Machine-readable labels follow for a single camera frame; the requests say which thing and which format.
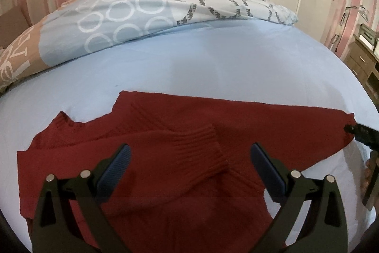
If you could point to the person's right hand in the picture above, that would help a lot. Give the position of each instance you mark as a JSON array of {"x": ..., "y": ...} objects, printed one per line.
[{"x": 369, "y": 171}]

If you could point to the box on nightstand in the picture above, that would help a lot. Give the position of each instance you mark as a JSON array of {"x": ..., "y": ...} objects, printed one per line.
[{"x": 367, "y": 36}]

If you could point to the printed blue and tan duvet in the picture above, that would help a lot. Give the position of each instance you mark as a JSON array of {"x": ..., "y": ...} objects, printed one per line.
[{"x": 124, "y": 18}]

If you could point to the brown headboard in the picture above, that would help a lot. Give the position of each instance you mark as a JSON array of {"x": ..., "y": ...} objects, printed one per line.
[{"x": 11, "y": 24}]

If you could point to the red knit sweater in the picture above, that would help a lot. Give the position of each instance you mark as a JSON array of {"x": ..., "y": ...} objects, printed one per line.
[{"x": 177, "y": 119}]

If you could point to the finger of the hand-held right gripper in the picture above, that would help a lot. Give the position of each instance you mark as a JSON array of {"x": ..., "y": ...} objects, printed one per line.
[{"x": 362, "y": 133}]

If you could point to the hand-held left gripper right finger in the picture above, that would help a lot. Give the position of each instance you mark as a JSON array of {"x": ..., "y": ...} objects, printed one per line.
[{"x": 268, "y": 174}]

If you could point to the light blue bed sheet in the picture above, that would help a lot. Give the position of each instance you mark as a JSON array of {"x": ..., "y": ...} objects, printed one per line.
[{"x": 192, "y": 63}]

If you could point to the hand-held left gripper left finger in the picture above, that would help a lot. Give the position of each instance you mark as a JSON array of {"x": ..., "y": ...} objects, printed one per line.
[{"x": 114, "y": 173}]

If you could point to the wooden nightstand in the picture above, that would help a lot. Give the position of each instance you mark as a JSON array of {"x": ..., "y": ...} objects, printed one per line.
[{"x": 359, "y": 63}]

